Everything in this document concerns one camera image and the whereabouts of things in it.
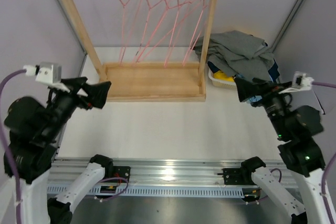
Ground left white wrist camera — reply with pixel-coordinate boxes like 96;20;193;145
23;62;70;93

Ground yellow shorts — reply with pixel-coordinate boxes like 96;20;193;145
213;70;234;82

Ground white plastic basket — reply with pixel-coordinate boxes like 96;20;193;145
208;69;236;89

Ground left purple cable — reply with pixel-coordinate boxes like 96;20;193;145
0;69;27;224

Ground pink hanger of navy shorts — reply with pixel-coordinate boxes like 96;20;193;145
133;0;168;63

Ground navy blue shorts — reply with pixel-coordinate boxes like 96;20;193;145
207;45;279;81

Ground wooden clothes rack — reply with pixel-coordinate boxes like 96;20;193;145
61;0;217;102

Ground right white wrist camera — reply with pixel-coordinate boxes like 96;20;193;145
279;71;314;94

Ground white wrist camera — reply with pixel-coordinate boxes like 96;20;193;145
279;71;314;94
23;62;70;93

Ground pink hanger of yellow shorts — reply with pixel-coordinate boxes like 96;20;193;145
182;0;207;66

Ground light blue shorts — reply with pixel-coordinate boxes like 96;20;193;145
246;95;262;104

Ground slotted cable duct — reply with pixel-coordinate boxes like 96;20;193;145
47;184;245;198

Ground pink hanger of blue shorts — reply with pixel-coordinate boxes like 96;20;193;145
131;0;171;64

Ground pink hanger of camouflage shorts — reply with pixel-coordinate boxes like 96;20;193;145
164;0;201;67

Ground grey shorts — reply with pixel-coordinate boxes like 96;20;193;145
206;30;275;81

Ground aluminium mounting rail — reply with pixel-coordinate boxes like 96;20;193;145
47;157;322;188

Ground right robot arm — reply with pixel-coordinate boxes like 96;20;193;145
222;72;335;223

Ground pink hanger of grey shorts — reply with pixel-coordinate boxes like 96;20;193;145
118;0;131;64

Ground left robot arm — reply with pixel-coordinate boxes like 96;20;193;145
4;77;129;223

